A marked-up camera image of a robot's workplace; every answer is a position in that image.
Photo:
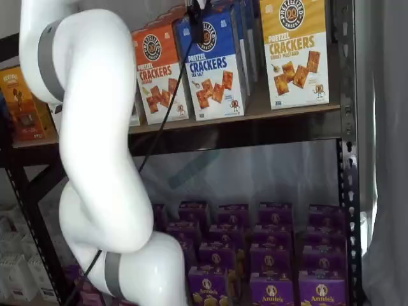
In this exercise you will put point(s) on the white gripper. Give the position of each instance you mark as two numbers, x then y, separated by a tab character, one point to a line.
199	3

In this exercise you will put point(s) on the blue white pretzel crackers box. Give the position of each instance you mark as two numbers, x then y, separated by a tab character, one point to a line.
216	95

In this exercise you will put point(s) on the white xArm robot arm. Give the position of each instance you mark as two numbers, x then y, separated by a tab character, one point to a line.
95	95

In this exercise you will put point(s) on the orange cheddar pretzel crackers box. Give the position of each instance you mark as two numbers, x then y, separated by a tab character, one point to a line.
159	20
172	11
153	79

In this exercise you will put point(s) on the wooden shelf board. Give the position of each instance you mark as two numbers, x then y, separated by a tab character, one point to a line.
255	113

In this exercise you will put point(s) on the yellow honey mustard crackers box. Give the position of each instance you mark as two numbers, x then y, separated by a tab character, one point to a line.
296	63

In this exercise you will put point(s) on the black metal shelf rack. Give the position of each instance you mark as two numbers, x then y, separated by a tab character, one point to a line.
229	140

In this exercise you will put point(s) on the Simple Mills sweet thins box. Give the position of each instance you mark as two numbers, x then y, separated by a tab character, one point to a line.
55	118

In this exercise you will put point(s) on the purple Annie's snack box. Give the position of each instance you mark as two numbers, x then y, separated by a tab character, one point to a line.
271	290
226	236
322	291
271	236
183	232
323	239
323	261
74	272
193	212
275	213
216	256
326	216
233	213
270	259
207	287

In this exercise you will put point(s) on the orange snack box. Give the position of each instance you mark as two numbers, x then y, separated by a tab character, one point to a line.
22	105

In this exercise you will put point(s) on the purple Annie's snack boxes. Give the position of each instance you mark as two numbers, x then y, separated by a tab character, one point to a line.
239	264

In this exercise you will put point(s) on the white carton package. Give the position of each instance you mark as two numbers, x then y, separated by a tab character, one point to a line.
41	277
12	277
30	243
8	236

